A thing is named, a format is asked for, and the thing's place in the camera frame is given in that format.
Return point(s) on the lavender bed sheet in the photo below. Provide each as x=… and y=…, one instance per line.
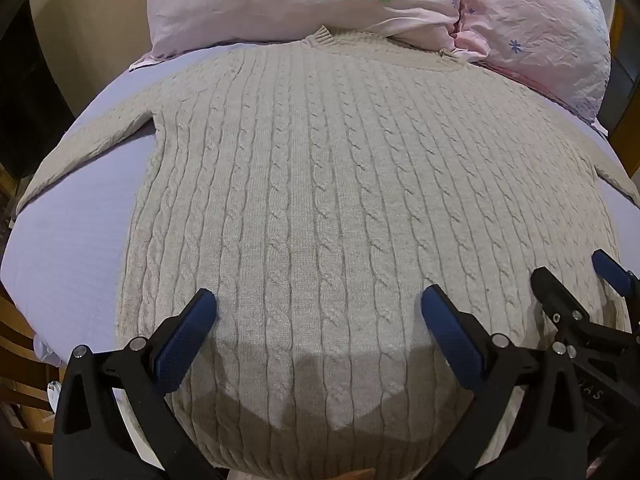
x=65, y=250

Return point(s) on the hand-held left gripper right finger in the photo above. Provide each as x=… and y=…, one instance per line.
x=452, y=345

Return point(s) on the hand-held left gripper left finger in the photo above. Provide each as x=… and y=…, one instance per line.
x=184, y=347

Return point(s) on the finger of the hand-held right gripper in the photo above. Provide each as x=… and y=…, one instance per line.
x=612, y=272
x=560, y=305

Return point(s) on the wooden chair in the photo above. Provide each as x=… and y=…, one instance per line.
x=20, y=330

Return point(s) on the pink floral pillow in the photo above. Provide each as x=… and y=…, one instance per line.
x=540, y=25
x=300, y=0

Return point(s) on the dark cabinet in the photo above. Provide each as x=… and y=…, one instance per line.
x=30, y=85

